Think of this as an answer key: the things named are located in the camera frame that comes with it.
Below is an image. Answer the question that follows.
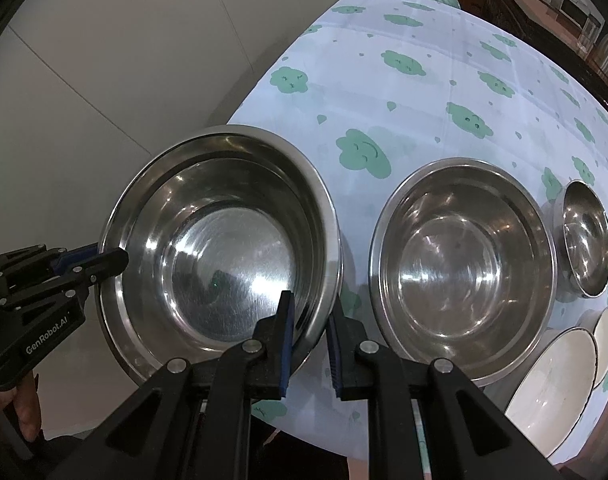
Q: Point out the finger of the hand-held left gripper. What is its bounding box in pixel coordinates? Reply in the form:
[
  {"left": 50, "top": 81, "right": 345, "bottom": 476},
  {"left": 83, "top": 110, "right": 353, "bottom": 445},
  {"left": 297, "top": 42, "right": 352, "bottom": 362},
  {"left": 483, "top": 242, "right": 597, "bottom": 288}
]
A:
[
  {"left": 0, "top": 243, "right": 102, "bottom": 278},
  {"left": 0, "top": 249, "right": 130, "bottom": 311}
]

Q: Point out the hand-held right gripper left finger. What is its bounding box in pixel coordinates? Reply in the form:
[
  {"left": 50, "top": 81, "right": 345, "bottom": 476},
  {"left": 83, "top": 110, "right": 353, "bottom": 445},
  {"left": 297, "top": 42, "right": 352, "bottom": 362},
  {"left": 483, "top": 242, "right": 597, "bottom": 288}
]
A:
[{"left": 54, "top": 290, "right": 297, "bottom": 480}]

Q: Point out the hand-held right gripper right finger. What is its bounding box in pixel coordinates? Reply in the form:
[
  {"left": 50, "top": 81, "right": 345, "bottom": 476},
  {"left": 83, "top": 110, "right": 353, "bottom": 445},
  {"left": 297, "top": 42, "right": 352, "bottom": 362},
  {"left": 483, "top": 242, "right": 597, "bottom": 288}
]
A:
[{"left": 326, "top": 302, "right": 549, "bottom": 480}]

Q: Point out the large stainless steel bowl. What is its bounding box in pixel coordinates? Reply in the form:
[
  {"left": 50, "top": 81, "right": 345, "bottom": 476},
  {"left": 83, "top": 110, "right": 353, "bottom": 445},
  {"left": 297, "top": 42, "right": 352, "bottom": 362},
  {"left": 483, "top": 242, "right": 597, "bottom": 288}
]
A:
[
  {"left": 554, "top": 180, "right": 608, "bottom": 300},
  {"left": 369, "top": 158, "right": 558, "bottom": 387},
  {"left": 95, "top": 127, "right": 345, "bottom": 388},
  {"left": 115, "top": 132, "right": 343, "bottom": 361}
]

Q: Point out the white ceramic bowl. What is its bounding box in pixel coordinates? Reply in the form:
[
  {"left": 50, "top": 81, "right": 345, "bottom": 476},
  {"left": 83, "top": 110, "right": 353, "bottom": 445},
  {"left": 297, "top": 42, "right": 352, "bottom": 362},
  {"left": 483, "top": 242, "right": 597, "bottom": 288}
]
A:
[
  {"left": 504, "top": 327, "right": 598, "bottom": 458},
  {"left": 574, "top": 306, "right": 608, "bottom": 390}
]

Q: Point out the person's left hand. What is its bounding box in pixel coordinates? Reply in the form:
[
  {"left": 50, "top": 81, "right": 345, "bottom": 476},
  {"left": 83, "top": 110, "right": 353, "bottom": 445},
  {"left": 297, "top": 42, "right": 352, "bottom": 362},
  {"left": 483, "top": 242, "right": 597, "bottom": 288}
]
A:
[{"left": 11, "top": 374, "right": 42, "bottom": 444}]

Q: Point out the green cloud print tablecloth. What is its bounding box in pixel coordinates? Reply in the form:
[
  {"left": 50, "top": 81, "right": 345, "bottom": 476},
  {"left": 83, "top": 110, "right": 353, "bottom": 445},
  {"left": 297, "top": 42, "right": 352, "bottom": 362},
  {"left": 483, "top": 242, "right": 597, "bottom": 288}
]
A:
[{"left": 229, "top": 0, "right": 608, "bottom": 471}]

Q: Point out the dark carved wooden cabinet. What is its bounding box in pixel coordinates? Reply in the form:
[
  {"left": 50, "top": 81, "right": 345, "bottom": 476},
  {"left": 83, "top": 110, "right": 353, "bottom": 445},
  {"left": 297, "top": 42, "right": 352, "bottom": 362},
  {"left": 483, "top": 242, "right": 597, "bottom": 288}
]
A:
[{"left": 454, "top": 0, "right": 608, "bottom": 111}]

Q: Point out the white countertop appliance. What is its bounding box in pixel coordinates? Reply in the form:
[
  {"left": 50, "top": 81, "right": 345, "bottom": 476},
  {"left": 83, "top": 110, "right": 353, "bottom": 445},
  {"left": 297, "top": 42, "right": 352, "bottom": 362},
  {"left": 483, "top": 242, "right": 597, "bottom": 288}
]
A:
[{"left": 554, "top": 0, "right": 603, "bottom": 31}]

